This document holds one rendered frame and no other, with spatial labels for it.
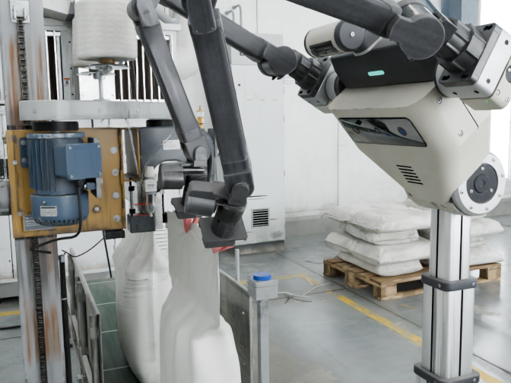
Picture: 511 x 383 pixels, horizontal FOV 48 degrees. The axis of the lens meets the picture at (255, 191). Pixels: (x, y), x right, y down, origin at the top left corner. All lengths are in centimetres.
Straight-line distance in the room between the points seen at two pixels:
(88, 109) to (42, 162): 18
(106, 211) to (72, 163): 34
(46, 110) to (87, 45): 21
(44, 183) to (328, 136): 530
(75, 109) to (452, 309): 109
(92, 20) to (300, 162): 508
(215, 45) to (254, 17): 534
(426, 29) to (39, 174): 104
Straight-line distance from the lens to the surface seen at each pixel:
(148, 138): 181
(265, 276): 187
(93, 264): 466
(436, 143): 128
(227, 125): 108
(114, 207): 182
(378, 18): 104
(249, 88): 560
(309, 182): 659
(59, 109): 156
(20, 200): 179
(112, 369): 244
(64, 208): 159
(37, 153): 160
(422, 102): 123
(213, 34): 101
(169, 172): 149
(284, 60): 155
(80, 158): 153
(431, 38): 106
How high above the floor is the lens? 137
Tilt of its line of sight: 7 degrees down
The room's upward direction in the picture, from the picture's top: 1 degrees counter-clockwise
